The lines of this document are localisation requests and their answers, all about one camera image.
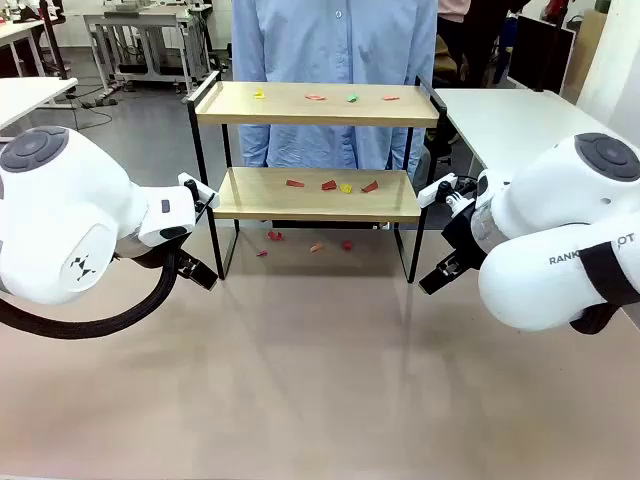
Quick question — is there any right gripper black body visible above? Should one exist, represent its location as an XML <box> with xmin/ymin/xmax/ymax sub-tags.
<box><xmin>441</xmin><ymin>203</ymin><xmax>490</xmax><ymax>272</ymax></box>

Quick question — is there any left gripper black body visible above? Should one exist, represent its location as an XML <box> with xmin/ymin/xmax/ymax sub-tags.
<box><xmin>115</xmin><ymin>232</ymin><xmax>194</xmax><ymax>271</ymax></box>

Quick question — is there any black office chair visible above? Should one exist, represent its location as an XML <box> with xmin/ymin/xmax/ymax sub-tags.
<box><xmin>422</xmin><ymin>35</ymin><xmax>471</xmax><ymax>166</ymax></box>

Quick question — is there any background person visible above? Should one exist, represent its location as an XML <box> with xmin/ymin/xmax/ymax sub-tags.
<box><xmin>436</xmin><ymin>0</ymin><xmax>516</xmax><ymax>87</ymax></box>

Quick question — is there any black monitor panel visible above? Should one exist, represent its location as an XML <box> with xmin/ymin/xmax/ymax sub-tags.
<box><xmin>507</xmin><ymin>13</ymin><xmax>577</xmax><ymax>94</ymax></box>

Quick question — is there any brown cardboard panel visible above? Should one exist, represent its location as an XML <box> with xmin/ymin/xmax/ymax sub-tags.
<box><xmin>562</xmin><ymin>9</ymin><xmax>609</xmax><ymax>104</ymax></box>

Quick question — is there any person torso blue shirt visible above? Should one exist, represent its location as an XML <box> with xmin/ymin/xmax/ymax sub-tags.
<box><xmin>231</xmin><ymin>0</ymin><xmax>440</xmax><ymax>170</ymax></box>

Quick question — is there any grey metal workbench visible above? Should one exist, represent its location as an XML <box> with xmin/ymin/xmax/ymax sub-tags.
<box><xmin>82</xmin><ymin>3</ymin><xmax>212</xmax><ymax>97</ymax></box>

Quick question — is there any black pole stand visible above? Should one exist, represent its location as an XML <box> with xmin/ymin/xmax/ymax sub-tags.
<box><xmin>37</xmin><ymin>0</ymin><xmax>70</xmax><ymax>81</ymax></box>

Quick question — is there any white desk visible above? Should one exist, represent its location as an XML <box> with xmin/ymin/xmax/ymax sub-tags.
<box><xmin>0</xmin><ymin>18</ymin><xmax>47</xmax><ymax>77</ymax></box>

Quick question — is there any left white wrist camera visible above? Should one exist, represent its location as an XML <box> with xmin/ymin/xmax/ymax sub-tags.
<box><xmin>178</xmin><ymin>171</ymin><xmax>222</xmax><ymax>226</ymax></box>

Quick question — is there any black floor cable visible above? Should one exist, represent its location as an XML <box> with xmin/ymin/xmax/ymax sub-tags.
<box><xmin>63</xmin><ymin>92</ymin><xmax>114</xmax><ymax>132</ymax></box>

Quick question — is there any black velcro strap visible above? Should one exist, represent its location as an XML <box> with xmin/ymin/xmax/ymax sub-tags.
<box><xmin>575</xmin><ymin>242</ymin><xmax>640</xmax><ymax>307</ymax></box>

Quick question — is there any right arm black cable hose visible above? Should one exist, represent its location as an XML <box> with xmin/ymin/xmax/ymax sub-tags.
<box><xmin>568</xmin><ymin>301</ymin><xmax>620</xmax><ymax>336</ymax></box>

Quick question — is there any two-tier wooden shelf black frame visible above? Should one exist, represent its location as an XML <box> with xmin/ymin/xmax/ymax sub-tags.
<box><xmin>187</xmin><ymin>69</ymin><xmax>449</xmax><ymax>284</ymax></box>

